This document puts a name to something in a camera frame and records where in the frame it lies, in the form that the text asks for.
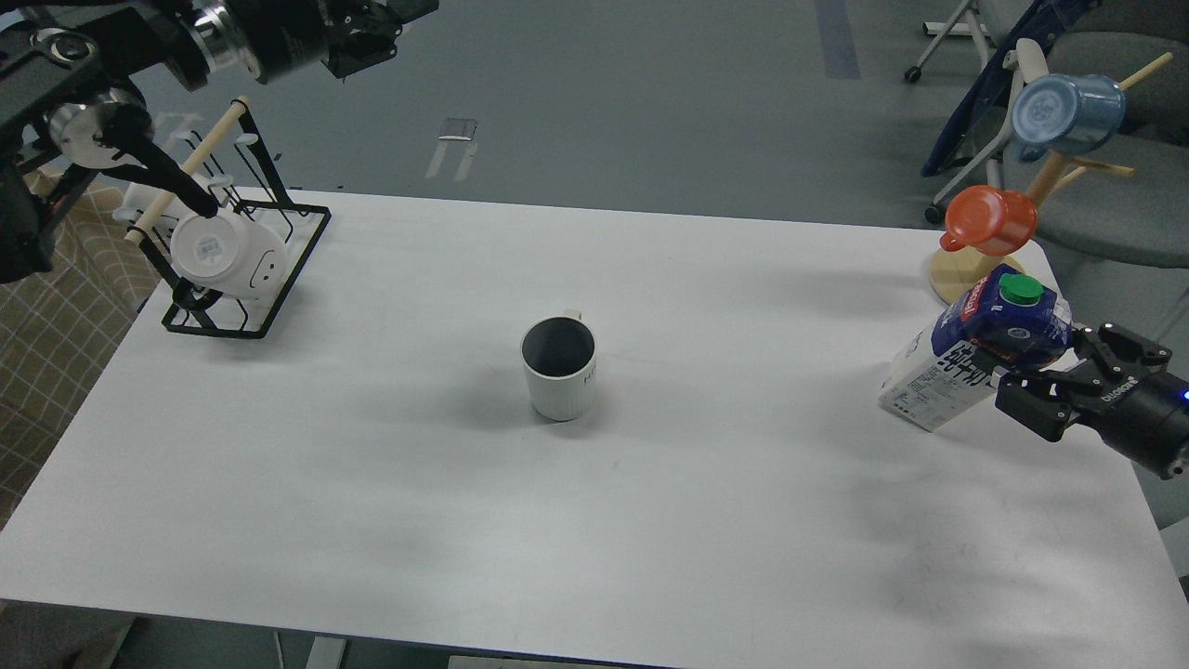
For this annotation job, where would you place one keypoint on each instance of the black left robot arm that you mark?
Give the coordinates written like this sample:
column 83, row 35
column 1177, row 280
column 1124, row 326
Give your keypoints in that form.
column 71, row 112

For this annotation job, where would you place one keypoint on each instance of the beige checkered cloth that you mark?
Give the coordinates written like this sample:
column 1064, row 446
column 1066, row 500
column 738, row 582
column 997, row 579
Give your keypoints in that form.
column 59, row 329

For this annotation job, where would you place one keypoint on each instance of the black wire cup rack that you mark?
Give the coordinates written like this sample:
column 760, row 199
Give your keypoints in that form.
column 232, row 156

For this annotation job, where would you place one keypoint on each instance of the wooden mug tree stand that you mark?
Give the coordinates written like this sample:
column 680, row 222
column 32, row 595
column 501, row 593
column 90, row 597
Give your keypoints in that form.
column 951, row 274

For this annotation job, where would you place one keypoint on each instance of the white rear cup on rack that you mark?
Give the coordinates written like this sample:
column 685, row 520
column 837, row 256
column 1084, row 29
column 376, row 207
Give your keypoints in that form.
column 137, row 200

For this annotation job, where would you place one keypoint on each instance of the blue plastic mug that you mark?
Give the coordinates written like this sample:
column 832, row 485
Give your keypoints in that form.
column 1072, row 115

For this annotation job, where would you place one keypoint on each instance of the white cup on rack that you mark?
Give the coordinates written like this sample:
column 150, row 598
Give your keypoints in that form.
column 231, row 254
column 137, row 200

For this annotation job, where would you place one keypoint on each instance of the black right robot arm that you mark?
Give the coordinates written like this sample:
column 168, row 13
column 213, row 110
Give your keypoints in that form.
column 1118, row 386

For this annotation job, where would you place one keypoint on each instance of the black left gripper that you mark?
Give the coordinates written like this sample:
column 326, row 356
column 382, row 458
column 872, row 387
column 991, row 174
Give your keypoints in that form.
column 269, row 39

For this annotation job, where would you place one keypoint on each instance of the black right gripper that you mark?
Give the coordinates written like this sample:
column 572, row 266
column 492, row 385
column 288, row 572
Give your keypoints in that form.
column 1142, row 413

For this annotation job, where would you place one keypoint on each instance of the orange plastic mug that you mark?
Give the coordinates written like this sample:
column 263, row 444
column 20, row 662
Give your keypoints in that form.
column 992, row 221

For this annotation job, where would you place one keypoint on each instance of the blue folding frame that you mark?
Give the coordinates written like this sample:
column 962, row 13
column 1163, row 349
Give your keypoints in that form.
column 995, row 27

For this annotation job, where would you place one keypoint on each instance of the blue white milk carton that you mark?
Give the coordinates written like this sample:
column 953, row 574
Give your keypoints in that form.
column 1007, row 320

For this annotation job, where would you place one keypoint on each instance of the grey office chair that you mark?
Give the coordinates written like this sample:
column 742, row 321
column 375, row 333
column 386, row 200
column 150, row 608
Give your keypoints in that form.
column 1141, row 220

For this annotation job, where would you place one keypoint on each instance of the white ribbed mug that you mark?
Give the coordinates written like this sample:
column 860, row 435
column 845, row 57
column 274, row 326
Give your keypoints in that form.
column 559, row 358

